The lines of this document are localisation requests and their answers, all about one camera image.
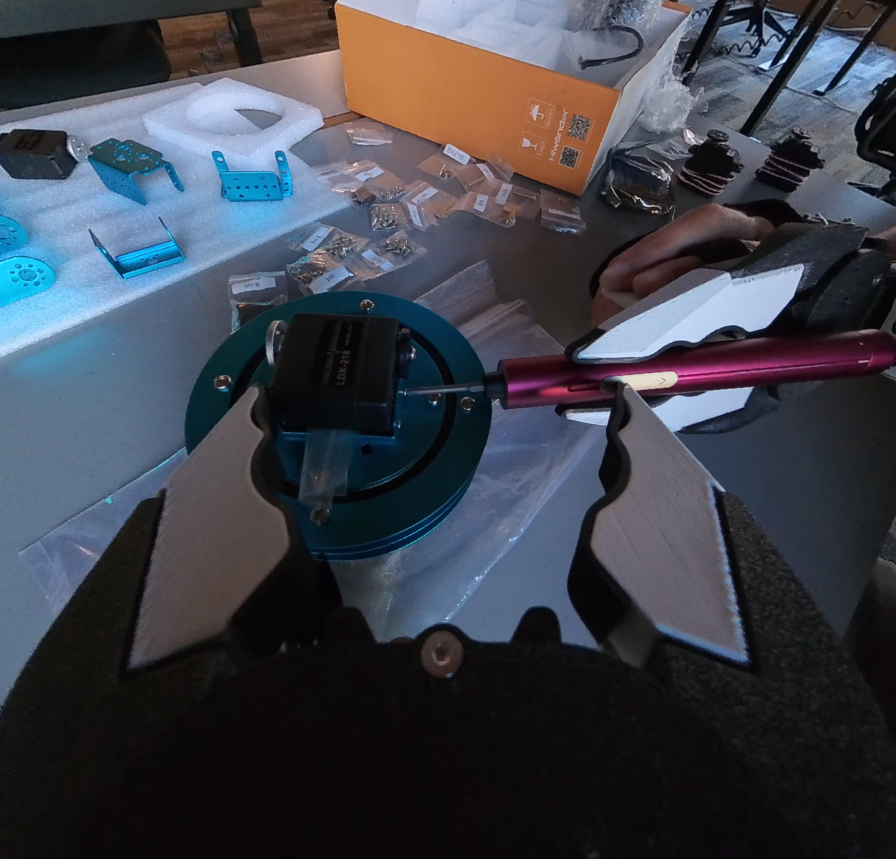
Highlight white foam frame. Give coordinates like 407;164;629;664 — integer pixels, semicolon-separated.
142;77;324;156

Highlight black servo motor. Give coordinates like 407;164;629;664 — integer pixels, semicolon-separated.
268;312;415;434

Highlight clear plastic strip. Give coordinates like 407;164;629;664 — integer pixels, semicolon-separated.
297;428;354;524

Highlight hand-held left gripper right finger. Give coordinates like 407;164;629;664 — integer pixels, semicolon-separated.
568;382;756;670

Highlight black servo with wound wire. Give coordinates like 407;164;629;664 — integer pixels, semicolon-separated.
756;127;826;191
678;130;744;198

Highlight large clear plastic bag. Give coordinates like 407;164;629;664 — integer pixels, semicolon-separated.
20;446;610;639

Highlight bag of black parts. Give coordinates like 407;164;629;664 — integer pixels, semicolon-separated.
598;141;690;219

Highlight red electric screwdriver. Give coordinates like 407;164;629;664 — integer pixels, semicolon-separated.
402;330;896;412

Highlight blue U bracket with holes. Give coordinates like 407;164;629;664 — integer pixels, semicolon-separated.
212;150;294;203

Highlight plain blue U bracket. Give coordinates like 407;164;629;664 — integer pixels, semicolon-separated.
87;216;186;280

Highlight black servo with silver horn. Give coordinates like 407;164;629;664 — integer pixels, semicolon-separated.
0;127;92;181

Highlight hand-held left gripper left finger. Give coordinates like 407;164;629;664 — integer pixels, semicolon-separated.
123;383;368;671

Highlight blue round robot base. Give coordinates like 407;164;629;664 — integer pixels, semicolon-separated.
183;292;492;560

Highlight crumpled clear plastic bag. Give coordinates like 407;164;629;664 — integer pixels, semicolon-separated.
413;260;606;377

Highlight black office chair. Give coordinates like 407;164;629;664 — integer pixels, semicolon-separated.
854;89;896;202

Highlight orange cardboard box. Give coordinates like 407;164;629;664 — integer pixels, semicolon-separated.
335;0;694;197

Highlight pile of small screw bags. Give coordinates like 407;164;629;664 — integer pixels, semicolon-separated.
227;120;589;331

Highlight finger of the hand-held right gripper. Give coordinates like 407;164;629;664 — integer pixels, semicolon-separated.
554;384;767;436
564;264;806;366

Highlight dark blue perforated bracket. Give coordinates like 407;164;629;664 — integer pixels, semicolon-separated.
87;138;186;207

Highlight person's right hand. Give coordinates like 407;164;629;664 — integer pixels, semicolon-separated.
591;200;779;328

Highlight white foam sheet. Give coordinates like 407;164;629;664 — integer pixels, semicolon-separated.
0;78;351;359

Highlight black cable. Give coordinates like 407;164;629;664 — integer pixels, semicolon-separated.
577;25;645;69

